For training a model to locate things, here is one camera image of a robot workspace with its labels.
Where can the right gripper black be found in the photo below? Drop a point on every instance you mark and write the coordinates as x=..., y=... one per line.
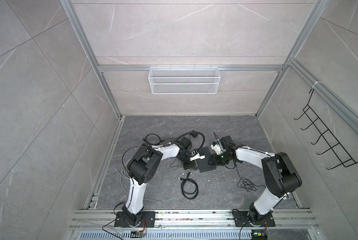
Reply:
x=215, y=161

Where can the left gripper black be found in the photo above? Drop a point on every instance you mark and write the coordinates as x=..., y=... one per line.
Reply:
x=192, y=165

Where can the black power adapter with cord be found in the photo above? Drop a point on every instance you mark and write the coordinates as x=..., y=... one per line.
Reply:
x=185, y=144

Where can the dark grey network switch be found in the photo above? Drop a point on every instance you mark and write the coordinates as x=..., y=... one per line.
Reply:
x=203, y=164

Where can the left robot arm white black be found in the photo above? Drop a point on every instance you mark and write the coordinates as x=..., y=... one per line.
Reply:
x=143, y=165

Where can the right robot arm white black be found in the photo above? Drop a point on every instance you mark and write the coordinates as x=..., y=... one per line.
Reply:
x=281, y=176

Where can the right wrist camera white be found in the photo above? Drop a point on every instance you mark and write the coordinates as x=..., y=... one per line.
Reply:
x=217, y=148

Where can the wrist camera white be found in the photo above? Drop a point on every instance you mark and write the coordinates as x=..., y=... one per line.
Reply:
x=195, y=155
x=217, y=148

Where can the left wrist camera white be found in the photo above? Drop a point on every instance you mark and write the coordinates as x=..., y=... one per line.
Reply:
x=195, y=155

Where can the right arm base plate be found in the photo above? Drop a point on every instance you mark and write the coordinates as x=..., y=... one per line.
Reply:
x=266, y=220

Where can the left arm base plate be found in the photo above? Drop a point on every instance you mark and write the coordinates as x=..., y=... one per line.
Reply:
x=142, y=219

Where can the white wire mesh basket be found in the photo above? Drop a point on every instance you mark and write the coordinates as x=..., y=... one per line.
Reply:
x=184, y=80

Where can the black wire hook rack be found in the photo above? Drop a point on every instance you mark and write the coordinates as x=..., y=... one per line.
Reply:
x=326, y=136

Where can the aluminium frame rail front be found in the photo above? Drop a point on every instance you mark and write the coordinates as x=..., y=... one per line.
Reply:
x=195, y=219

